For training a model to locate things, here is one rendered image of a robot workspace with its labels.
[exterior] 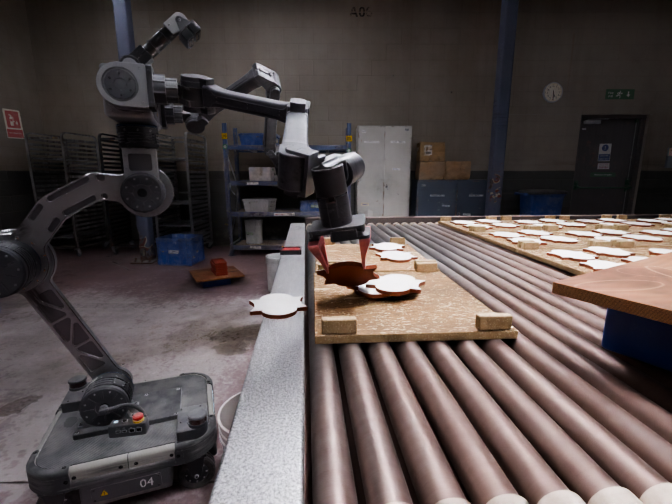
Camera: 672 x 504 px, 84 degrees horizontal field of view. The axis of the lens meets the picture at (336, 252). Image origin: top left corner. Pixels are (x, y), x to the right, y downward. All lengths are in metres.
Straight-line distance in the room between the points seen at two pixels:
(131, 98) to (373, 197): 4.75
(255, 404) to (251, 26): 6.47
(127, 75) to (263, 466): 1.13
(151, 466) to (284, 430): 1.22
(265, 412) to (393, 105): 6.11
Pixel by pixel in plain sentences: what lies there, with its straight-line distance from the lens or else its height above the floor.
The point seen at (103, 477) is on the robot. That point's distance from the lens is 1.69.
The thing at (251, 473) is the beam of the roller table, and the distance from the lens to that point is 0.43.
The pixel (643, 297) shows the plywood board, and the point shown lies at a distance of 0.64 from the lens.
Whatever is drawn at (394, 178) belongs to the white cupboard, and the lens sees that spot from 5.81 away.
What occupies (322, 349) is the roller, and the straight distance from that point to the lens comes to 0.63.
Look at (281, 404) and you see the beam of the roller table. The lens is 0.51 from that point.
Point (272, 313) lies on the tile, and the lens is 0.78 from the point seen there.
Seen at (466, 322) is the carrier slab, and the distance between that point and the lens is 0.73.
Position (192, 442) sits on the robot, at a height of 0.24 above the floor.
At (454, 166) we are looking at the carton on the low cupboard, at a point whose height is 1.31.
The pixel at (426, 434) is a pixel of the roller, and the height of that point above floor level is 0.92.
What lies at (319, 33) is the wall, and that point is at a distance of 6.63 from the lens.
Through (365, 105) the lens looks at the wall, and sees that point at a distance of 6.39.
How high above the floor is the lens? 1.20
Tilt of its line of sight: 12 degrees down
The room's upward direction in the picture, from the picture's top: straight up
